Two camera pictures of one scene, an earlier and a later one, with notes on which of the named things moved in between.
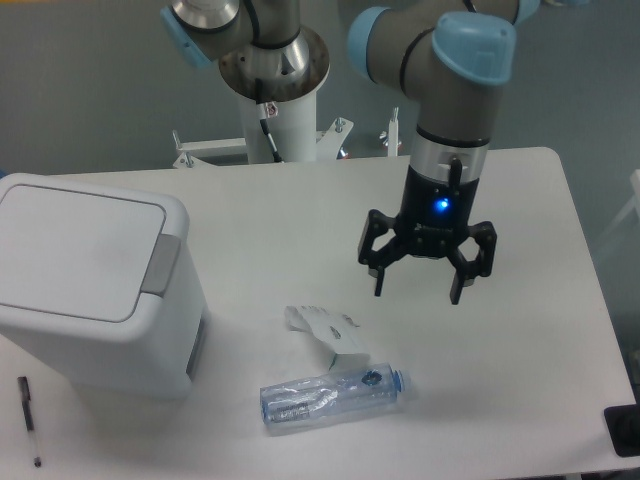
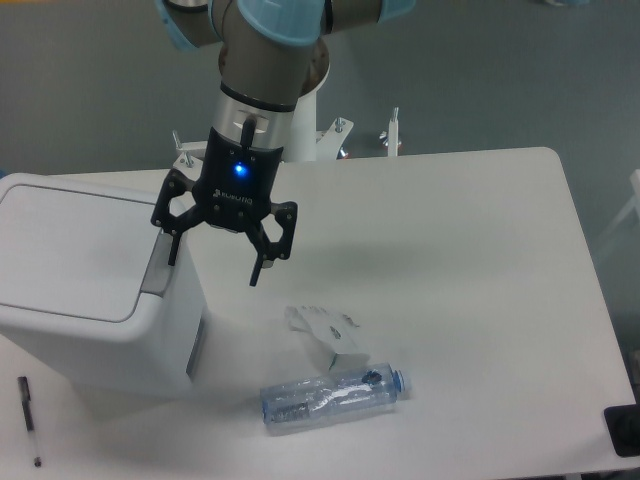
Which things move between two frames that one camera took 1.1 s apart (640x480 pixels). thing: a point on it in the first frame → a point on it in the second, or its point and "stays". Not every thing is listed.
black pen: x=27 y=406 stays
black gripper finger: x=376 y=225 → x=175 y=183
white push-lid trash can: x=101 y=287 stays
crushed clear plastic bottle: x=351 y=392 stays
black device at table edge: x=623 y=423 stays
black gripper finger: x=485 y=234 → x=268 y=251
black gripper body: x=434 y=215 → x=238 y=181
